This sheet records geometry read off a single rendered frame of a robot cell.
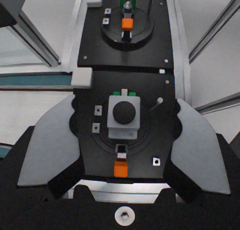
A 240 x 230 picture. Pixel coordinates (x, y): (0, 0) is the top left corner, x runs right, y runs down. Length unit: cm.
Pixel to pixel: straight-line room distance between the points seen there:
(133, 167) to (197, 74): 37
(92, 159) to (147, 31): 33
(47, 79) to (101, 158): 25
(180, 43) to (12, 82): 49
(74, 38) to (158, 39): 23
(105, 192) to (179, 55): 39
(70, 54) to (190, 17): 48
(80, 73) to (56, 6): 44
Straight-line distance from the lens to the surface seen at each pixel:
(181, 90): 37
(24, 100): 48
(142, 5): 48
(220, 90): 56
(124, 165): 22
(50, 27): 64
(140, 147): 30
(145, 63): 36
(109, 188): 35
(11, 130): 49
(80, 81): 33
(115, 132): 22
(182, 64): 40
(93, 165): 33
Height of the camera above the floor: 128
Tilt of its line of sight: 81 degrees down
